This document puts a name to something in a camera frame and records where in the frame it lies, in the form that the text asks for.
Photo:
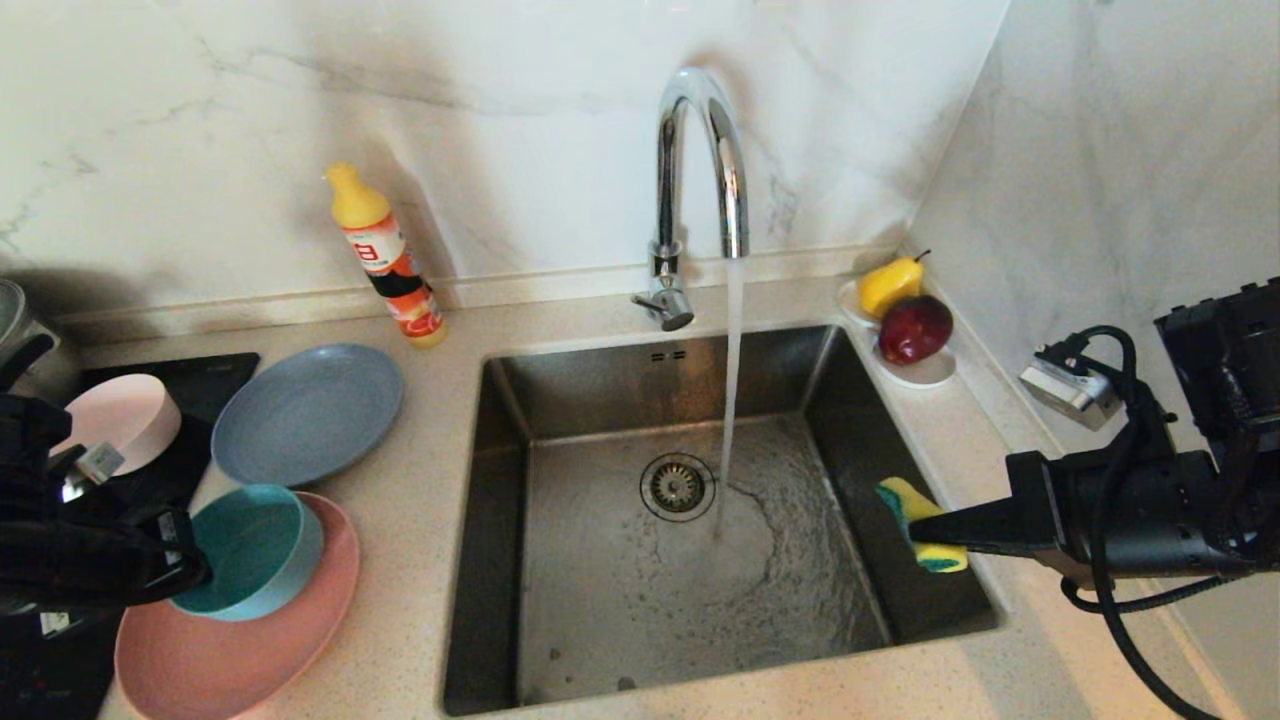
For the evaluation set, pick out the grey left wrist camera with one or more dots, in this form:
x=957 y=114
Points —
x=95 y=465

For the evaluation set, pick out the pink bowl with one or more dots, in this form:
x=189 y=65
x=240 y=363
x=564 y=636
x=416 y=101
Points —
x=120 y=420

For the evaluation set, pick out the pink plate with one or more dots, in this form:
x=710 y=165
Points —
x=300 y=620

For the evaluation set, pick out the yellow pear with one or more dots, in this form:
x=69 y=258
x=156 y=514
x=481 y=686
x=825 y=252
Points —
x=889 y=286

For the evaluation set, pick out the round metal drain strainer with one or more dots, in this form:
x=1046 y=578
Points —
x=678 y=487

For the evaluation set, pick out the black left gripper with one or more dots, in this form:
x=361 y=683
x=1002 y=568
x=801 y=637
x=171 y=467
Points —
x=90 y=560

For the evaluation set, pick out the steel cooking pot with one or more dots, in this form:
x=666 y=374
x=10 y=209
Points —
x=10 y=320

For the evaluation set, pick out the small white fruit dish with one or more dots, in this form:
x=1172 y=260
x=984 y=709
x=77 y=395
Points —
x=927 y=373

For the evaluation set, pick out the yellow green sponge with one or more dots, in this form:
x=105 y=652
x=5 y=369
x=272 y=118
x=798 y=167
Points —
x=905 y=500

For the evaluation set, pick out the teal bowl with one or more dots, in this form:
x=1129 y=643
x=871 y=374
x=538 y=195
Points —
x=250 y=550

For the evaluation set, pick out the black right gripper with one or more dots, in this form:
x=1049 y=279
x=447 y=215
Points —
x=1130 y=510

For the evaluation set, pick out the chrome gooseneck faucet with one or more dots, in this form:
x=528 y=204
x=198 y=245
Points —
x=668 y=180

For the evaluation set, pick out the orange white dish soap bottle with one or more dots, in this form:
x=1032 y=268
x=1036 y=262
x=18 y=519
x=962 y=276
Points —
x=385 y=255

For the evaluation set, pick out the stainless steel sink basin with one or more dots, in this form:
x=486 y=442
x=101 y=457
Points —
x=600 y=620

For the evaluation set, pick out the dark red apple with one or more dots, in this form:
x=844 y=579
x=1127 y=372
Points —
x=914 y=328

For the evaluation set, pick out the running water stream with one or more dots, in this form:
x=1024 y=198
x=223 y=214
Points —
x=733 y=400

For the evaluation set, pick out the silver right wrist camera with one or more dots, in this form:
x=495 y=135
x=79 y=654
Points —
x=1070 y=385

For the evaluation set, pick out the black induction cooktop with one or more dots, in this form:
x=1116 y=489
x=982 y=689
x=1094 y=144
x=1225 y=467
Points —
x=215 y=385

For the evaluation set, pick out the blue grey plate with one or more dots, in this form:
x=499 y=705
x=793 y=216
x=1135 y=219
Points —
x=310 y=415

